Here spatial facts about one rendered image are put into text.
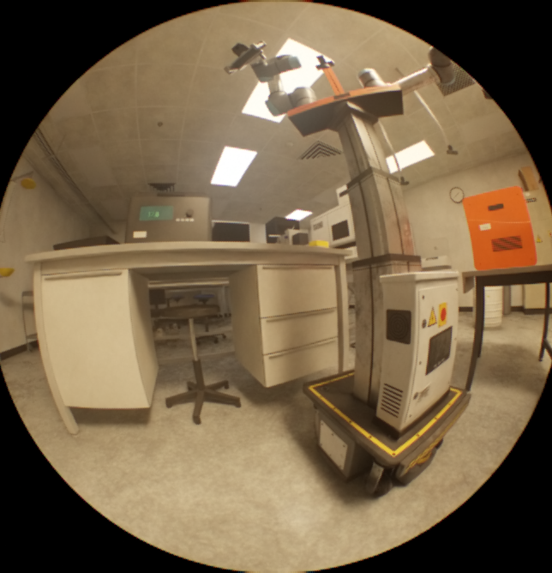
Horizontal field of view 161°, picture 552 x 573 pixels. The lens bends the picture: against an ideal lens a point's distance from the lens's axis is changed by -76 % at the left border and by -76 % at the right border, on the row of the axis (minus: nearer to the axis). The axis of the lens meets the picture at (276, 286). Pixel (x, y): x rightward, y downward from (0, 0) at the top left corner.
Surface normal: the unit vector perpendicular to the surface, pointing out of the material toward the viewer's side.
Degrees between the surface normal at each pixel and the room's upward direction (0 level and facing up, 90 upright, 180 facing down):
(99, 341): 90
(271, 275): 90
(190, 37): 180
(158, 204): 90
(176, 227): 90
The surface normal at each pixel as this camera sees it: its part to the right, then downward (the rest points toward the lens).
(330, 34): 0.07, 1.00
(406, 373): -0.95, 0.06
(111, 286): 0.46, -0.04
